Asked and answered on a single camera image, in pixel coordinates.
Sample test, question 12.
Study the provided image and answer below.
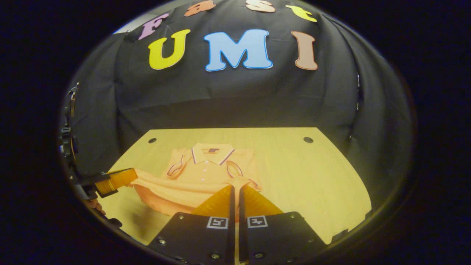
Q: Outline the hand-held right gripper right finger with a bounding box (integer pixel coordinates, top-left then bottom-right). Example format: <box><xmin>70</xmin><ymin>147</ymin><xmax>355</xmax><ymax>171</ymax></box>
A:
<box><xmin>239</xmin><ymin>185</ymin><xmax>327</xmax><ymax>265</ymax></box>

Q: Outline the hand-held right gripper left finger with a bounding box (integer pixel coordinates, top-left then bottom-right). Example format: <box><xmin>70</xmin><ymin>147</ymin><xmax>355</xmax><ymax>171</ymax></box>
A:
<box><xmin>147</xmin><ymin>185</ymin><xmax>236</xmax><ymax>265</ymax></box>

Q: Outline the orange T-shirt with collar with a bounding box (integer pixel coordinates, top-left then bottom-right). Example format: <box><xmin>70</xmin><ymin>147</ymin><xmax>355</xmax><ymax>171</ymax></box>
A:
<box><xmin>127</xmin><ymin>143</ymin><xmax>263</xmax><ymax>223</ymax></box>

